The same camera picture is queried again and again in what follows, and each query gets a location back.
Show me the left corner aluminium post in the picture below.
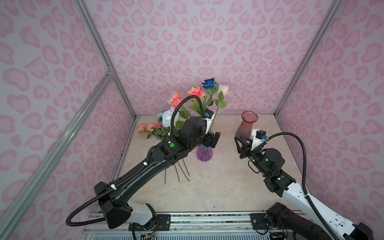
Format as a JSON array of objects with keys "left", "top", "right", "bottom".
[{"left": 73, "top": 0, "right": 137, "bottom": 120}]

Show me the pink red rose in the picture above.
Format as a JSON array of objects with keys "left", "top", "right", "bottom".
[
  {"left": 167, "top": 92, "right": 191, "bottom": 120},
  {"left": 187, "top": 86, "right": 207, "bottom": 114}
]

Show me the white blue rose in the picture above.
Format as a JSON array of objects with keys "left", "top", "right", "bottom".
[{"left": 162, "top": 108, "right": 180, "bottom": 128}]

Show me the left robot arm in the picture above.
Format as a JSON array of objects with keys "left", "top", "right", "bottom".
[{"left": 94, "top": 116, "right": 220, "bottom": 230}]

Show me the right aluminium frame post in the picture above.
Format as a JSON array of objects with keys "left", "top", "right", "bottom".
[{"left": 274, "top": 0, "right": 344, "bottom": 119}]

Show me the cream pink rose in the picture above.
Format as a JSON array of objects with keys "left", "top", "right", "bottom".
[{"left": 211, "top": 84, "right": 230, "bottom": 129}]

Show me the left aluminium frame bar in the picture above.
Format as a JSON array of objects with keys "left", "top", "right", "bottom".
[{"left": 1, "top": 73, "right": 114, "bottom": 240}]

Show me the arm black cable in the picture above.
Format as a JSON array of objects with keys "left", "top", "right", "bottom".
[
  {"left": 65, "top": 94, "right": 206, "bottom": 227},
  {"left": 265, "top": 131, "right": 341, "bottom": 240}
]

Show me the dark blue rose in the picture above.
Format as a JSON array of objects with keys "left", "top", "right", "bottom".
[{"left": 202, "top": 78, "right": 219, "bottom": 107}]

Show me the purple blue glass vase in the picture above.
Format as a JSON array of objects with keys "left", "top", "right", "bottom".
[{"left": 197, "top": 145, "right": 213, "bottom": 162}]

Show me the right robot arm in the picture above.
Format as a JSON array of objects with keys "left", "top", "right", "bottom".
[{"left": 235, "top": 131, "right": 374, "bottom": 240}]

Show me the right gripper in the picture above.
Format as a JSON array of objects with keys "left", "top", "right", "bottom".
[{"left": 233, "top": 135, "right": 271, "bottom": 177}]

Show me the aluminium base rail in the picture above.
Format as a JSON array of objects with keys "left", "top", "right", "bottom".
[{"left": 80, "top": 211, "right": 345, "bottom": 240}]

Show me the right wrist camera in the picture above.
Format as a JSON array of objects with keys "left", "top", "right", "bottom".
[{"left": 251, "top": 129, "right": 268, "bottom": 151}]

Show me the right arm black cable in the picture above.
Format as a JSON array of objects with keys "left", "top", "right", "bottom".
[{"left": 265, "top": 131, "right": 341, "bottom": 240}]

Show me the pink rose bunch on table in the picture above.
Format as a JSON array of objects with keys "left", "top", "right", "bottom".
[{"left": 137, "top": 112, "right": 191, "bottom": 184}]

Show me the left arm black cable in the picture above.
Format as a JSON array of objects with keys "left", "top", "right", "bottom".
[{"left": 65, "top": 94, "right": 206, "bottom": 227}]

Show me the red grey glass vase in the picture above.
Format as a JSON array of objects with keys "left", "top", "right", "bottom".
[{"left": 236, "top": 111, "right": 258, "bottom": 138}]

